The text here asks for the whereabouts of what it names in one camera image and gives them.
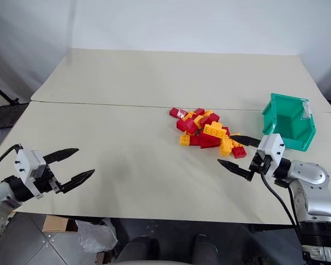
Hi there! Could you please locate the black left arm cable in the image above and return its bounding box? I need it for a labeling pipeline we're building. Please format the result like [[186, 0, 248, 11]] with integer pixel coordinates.
[[0, 143, 23, 178]]

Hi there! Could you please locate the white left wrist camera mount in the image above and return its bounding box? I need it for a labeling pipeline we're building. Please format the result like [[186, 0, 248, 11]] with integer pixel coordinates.
[[14, 149, 48, 199]]

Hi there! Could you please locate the black stand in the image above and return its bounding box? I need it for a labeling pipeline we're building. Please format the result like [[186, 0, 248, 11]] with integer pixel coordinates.
[[0, 77, 20, 106]]

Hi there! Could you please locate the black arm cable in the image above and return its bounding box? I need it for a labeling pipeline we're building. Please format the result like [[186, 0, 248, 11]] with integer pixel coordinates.
[[260, 171, 306, 251], [0, 143, 23, 178]]

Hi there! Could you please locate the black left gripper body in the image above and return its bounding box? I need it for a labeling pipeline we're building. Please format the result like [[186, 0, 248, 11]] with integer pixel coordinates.
[[34, 164, 63, 195]]

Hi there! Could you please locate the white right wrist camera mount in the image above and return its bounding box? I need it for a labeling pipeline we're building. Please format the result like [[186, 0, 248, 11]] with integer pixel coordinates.
[[257, 133, 286, 178]]

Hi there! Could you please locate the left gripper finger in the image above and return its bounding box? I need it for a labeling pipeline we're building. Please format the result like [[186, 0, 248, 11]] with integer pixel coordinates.
[[60, 168, 96, 194], [42, 147, 80, 167]]

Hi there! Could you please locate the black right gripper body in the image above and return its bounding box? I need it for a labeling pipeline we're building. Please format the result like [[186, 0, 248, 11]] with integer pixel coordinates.
[[249, 152, 274, 176]]

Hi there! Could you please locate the clear plastic bag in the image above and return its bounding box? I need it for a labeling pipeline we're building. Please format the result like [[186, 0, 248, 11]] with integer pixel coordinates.
[[74, 218, 119, 253]]

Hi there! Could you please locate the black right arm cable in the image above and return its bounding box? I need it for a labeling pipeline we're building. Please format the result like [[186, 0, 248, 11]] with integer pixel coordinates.
[[260, 171, 306, 251]]

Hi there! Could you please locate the green plastic storage bin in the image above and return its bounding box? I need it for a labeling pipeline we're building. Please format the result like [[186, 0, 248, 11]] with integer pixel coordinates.
[[261, 92, 317, 152]]

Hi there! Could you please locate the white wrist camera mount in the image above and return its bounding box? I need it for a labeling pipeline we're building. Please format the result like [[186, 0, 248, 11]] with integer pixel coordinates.
[[257, 133, 286, 178], [14, 149, 48, 199]]

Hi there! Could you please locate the brown cardboard box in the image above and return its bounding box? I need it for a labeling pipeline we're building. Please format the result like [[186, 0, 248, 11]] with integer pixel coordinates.
[[41, 215, 78, 234]]

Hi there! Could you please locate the black mesh panel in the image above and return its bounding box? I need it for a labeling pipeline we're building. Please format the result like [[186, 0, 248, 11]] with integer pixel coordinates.
[[0, 102, 30, 131]]

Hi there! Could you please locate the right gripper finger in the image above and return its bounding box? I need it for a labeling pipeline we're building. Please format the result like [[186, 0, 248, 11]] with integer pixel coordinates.
[[228, 134, 261, 148], [217, 158, 255, 182]]

